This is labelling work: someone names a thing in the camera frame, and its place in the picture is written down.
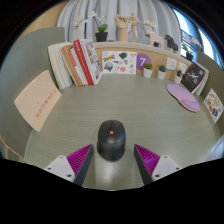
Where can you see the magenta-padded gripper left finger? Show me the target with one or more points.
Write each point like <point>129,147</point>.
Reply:
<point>59,166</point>

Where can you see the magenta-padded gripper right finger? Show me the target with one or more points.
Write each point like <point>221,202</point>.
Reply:
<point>165,166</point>

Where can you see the black computer mouse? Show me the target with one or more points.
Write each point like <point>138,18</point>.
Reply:
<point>111,143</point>

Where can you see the purple mouse pad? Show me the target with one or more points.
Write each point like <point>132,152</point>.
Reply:
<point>181,95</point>

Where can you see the beige booklet with red print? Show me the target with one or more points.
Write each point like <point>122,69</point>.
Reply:
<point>36,100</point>

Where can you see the colourful sticker sheet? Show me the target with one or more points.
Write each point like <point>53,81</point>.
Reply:
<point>213,105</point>

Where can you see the black cover magazine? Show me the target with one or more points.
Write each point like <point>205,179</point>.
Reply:
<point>193,77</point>

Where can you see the thick white book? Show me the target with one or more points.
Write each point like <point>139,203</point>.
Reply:
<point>57,66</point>

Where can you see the white book with red print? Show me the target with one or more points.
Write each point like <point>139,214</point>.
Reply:
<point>78,68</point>

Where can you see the kraft brown book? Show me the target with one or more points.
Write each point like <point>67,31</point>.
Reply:
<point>70,65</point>

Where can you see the purple round number sticker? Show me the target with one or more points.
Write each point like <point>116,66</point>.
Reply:
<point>142,60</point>

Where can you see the wooden desk back shelf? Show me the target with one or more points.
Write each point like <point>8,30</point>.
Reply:
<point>158,56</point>

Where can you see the picture cover book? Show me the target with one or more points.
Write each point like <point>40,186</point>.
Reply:
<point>93,60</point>

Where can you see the white illustrated sticker sheet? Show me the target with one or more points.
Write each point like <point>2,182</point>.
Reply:
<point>118,62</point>

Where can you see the window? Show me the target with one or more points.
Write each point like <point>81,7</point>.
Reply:
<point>206,46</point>

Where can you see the pink horse figurine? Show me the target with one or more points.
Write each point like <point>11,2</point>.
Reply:
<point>156,39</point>

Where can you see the wooden hand model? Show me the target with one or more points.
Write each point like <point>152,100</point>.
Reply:
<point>123,30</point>

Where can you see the wooden mannequin figure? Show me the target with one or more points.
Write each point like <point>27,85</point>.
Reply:
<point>133,25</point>

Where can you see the grey curtain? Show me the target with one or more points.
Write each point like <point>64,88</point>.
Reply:
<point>80,10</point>

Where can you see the small white wall socket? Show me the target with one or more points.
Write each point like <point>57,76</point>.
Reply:
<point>182,67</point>

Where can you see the wide white wall socket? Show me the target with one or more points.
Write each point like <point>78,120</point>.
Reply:
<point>171,63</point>

